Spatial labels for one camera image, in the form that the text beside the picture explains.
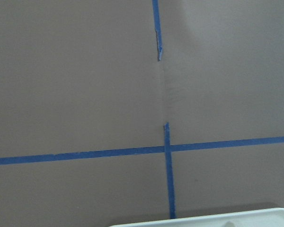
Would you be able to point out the white bear tray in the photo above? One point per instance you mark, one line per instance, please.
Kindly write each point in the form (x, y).
(273, 217)

